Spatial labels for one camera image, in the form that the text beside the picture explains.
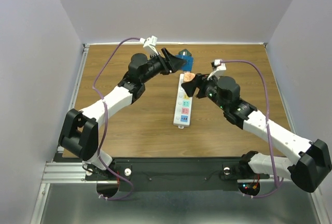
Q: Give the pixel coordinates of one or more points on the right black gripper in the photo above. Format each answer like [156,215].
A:
[199,80]

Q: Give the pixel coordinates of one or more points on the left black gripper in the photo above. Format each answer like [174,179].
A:
[175,62]

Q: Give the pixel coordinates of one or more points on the orange cube plug adapter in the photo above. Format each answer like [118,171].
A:
[188,76]

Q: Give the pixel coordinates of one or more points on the dark green cube adapter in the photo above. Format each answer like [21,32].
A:
[184,52]

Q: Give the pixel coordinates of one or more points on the blue cube plug adapter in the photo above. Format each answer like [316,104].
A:
[187,67]

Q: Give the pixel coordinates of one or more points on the white multicolour power strip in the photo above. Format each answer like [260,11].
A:
[182,114]

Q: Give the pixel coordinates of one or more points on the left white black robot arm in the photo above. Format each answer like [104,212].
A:
[80,131]

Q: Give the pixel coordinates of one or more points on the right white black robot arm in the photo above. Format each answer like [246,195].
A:
[306,163]

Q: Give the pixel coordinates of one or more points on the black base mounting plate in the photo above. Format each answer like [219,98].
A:
[175,174]

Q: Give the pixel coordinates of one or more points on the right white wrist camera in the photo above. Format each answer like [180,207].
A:
[218,69]

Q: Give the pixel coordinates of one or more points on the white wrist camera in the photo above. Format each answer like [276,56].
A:
[218,69]
[149,45]

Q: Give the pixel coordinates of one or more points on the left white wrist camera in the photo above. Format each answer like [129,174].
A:
[149,45]

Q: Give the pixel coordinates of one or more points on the left aluminium frame rail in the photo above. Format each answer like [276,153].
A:
[61,172]

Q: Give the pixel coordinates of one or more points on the aluminium frame rail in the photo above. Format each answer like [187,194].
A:
[317,196]
[61,172]

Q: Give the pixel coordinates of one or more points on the right aluminium frame rail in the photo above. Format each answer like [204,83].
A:
[317,196]

